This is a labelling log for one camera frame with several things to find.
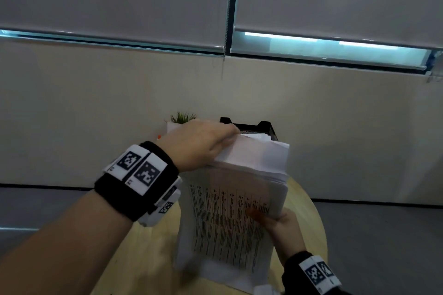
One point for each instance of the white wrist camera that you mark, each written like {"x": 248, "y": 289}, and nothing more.
{"x": 265, "y": 290}
{"x": 162, "y": 206}

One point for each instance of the person's left forearm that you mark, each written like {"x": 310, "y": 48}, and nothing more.
{"x": 62, "y": 246}

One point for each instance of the person's right hand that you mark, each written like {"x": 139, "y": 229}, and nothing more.
{"x": 285, "y": 232}

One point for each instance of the black mesh paper tray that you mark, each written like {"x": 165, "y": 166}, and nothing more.
{"x": 259, "y": 128}

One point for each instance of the window with black frame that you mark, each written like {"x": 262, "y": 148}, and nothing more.
{"x": 328, "y": 51}

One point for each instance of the stack of printed papers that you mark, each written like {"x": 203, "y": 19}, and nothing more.
{"x": 228, "y": 229}

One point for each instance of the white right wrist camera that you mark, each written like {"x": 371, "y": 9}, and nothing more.
{"x": 265, "y": 290}

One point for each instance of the green potted plant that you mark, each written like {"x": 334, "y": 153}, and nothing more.
{"x": 182, "y": 117}

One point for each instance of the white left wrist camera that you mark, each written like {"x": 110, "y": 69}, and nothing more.
{"x": 162, "y": 206}

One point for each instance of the round wooden table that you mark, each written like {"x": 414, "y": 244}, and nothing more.
{"x": 152, "y": 253}

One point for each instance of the black left wrist band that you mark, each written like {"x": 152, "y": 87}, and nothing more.
{"x": 117, "y": 198}

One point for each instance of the person's left hand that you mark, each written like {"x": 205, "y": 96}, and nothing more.
{"x": 197, "y": 142}

